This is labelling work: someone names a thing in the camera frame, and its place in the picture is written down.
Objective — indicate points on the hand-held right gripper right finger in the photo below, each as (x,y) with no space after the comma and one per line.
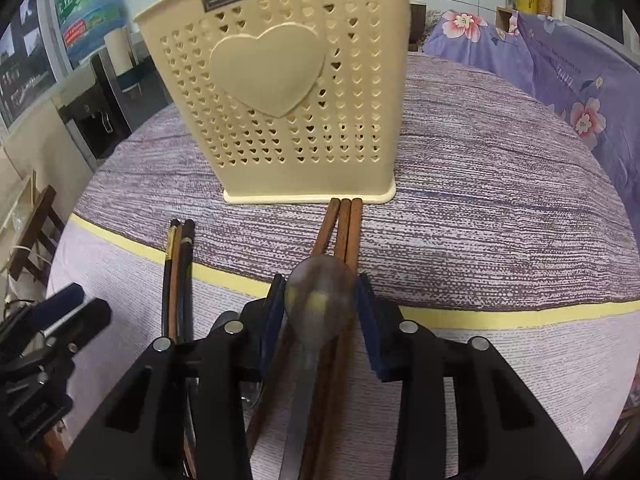
(372,332)

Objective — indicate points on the metal spoon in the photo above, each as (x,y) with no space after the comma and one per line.
(320,300)

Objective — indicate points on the cream plastic utensil holder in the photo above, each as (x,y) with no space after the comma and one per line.
(270,70)

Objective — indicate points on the blue water jug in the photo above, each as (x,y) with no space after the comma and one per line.
(95,15)

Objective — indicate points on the brown and yellow chopstick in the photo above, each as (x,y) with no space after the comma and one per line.
(173,300)

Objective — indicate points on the white microwave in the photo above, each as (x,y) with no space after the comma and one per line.
(592,7)

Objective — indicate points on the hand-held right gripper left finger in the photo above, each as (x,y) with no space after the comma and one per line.
(270,322)

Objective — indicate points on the white paper cup holder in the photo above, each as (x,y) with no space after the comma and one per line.
(121,55)

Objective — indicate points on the dark wooden chair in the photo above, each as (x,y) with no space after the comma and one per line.
(42,220)

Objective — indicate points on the brown wooden chopstick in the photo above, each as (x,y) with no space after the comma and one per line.
(325,225)
(343,230)
(354,232)

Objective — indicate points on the black chopstick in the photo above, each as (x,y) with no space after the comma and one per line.
(186,280)
(167,300)

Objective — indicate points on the wall poster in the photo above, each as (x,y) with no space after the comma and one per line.
(25,60)

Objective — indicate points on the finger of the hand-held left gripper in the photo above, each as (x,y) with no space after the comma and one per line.
(57,305)
(85,322)

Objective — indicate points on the water dispenser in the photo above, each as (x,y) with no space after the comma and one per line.
(95,110)

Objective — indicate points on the purple floral blanket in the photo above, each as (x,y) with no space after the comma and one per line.
(550,70)

